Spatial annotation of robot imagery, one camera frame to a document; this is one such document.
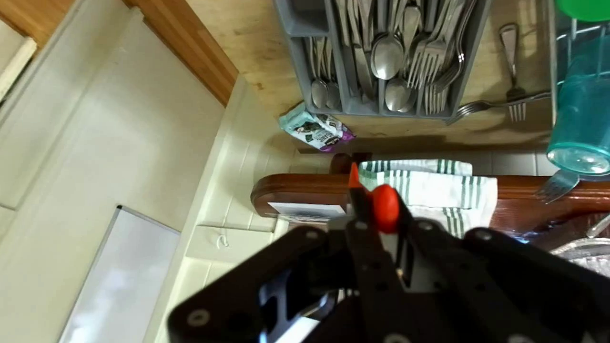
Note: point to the white green striped towel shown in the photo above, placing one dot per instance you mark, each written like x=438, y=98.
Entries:
x=438, y=191

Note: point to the green plastic cup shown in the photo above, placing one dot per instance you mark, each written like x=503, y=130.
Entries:
x=583, y=8

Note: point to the silver table knife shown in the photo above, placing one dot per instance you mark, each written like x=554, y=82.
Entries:
x=358, y=63

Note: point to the small silver teaspoon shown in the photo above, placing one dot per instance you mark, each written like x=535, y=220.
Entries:
x=333, y=96
x=316, y=94

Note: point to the orange spatula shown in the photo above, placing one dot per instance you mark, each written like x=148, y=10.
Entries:
x=385, y=206

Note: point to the silver metal cutlery piece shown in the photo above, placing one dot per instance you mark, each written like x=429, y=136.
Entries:
x=472, y=109

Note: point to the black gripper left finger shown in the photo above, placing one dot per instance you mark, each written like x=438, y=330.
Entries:
x=343, y=305

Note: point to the teal purple snack packet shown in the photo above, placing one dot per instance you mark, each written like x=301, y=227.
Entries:
x=314, y=130

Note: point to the silver metal fork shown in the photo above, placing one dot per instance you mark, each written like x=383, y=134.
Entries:
x=423, y=59
x=451, y=69
x=514, y=96

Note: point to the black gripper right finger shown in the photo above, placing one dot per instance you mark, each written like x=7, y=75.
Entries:
x=507, y=292

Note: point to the grey cutlery tray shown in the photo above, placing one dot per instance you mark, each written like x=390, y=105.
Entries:
x=289, y=29

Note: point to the silver metal spoon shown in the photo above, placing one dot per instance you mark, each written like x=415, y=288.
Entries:
x=387, y=58
x=398, y=96

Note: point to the teal plastic cup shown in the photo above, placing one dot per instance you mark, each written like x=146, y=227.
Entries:
x=581, y=115

